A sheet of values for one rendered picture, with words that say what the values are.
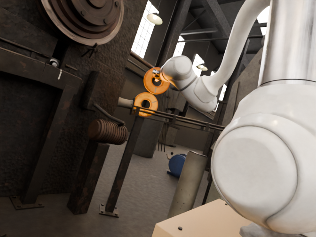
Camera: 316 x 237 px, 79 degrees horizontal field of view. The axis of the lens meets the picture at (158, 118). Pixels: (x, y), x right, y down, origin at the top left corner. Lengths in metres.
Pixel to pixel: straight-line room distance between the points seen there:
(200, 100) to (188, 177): 0.45
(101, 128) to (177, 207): 0.60
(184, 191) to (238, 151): 0.88
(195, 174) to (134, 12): 1.20
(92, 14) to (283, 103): 1.00
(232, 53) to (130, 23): 0.96
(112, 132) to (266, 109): 0.93
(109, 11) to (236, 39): 0.70
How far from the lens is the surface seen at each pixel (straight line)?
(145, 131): 3.63
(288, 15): 0.42
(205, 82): 0.83
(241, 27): 0.77
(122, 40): 1.52
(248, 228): 0.53
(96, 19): 1.14
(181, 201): 1.14
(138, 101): 1.22
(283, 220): 0.28
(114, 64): 1.47
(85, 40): 1.19
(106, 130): 1.11
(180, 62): 0.78
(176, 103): 8.86
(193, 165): 1.10
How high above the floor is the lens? 0.58
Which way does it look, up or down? 3 degrees up
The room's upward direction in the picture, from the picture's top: 18 degrees clockwise
